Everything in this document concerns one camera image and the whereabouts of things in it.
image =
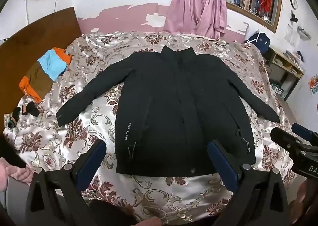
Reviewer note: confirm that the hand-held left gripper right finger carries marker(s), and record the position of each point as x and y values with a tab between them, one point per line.
223	166

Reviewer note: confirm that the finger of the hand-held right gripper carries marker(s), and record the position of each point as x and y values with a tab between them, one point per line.
282	137
301	132

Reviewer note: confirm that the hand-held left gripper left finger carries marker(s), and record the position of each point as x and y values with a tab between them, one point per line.
91	163

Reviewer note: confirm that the black jacket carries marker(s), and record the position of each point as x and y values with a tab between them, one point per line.
178	106

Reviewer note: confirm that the person's right hand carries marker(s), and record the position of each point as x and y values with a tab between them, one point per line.
303	197

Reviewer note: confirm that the floral satin bedspread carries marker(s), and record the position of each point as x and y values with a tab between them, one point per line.
74	139

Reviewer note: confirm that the wooden shelf unit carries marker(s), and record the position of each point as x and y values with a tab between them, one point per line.
285	71

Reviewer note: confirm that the pink fleece sleeve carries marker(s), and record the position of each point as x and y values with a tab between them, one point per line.
15	170

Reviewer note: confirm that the dark small clothing pile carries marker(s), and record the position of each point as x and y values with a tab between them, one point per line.
23	114

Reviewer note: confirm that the blue bag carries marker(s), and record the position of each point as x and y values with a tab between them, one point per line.
258	42

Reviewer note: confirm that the orange blue brown garment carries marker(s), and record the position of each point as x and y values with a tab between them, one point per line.
47	69

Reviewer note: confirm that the pink curtain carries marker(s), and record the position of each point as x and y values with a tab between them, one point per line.
248	11
215	14
185	4

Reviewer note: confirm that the wooden headboard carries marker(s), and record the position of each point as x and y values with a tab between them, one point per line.
37	39

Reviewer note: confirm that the colourful wall sticker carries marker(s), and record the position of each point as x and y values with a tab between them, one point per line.
313	82

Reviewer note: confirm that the round wall clock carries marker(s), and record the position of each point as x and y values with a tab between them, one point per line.
294	3

